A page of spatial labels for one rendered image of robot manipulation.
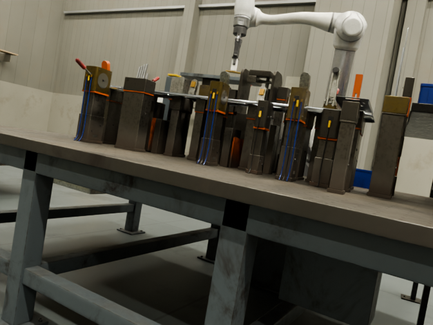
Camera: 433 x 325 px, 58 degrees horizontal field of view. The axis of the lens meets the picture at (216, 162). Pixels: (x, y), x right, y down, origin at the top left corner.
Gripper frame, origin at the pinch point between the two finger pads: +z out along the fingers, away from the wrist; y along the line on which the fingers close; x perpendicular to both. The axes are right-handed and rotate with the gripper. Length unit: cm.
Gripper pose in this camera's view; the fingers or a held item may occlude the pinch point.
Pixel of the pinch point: (234, 65)
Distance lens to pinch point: 222.5
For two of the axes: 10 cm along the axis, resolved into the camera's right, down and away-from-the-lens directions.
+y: -0.9, 0.2, -10.0
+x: 9.8, 1.7, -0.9
